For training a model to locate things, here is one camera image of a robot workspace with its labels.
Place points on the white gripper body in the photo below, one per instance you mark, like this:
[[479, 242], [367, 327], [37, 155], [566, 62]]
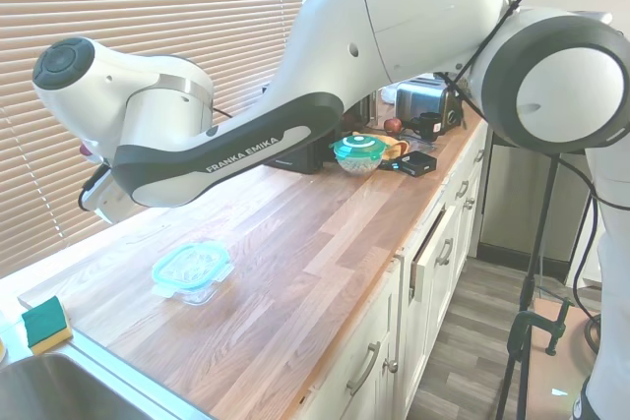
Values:
[[106, 198]]

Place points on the teal lid glass container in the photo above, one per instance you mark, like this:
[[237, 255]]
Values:
[[189, 267]]

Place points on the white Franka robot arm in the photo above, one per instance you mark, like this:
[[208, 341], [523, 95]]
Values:
[[418, 21]]

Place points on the clear glass food container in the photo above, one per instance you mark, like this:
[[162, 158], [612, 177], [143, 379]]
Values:
[[198, 298]]

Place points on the round bowl green lid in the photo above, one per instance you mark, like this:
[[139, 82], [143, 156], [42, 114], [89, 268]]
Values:
[[357, 152]]

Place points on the yellow green sponge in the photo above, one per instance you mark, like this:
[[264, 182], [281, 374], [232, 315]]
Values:
[[46, 326]]

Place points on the yellow cleaner bottle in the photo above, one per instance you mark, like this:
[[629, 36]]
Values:
[[2, 348]]

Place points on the wide beige window blind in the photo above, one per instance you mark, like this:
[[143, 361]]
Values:
[[147, 7]]

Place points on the stainless steel sink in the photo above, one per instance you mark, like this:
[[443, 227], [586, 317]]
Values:
[[59, 390]]

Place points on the black bread box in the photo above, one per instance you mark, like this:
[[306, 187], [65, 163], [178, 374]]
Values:
[[305, 159]]

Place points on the yellow cloth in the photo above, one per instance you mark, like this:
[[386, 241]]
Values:
[[396, 147]]

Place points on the red apple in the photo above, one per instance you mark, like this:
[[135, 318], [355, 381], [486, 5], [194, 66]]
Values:
[[392, 125]]

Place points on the small black box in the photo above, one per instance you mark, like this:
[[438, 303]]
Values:
[[418, 163]]

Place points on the silver toaster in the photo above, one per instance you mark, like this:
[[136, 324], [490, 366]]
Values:
[[418, 100]]

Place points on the black measuring cup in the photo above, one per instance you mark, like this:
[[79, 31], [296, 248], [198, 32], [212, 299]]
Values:
[[425, 125]]

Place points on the white base cabinet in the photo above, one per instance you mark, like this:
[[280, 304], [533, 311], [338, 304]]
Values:
[[433, 302]]

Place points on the stainless steel dishwasher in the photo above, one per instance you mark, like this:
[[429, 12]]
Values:
[[512, 203]]

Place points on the black tripod stand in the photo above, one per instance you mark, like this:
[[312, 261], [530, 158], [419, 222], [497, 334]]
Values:
[[534, 262]]

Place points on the green clamp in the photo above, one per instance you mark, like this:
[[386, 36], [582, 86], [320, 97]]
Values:
[[558, 326]]

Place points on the dark red camera mount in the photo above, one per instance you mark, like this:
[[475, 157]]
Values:
[[84, 149]]

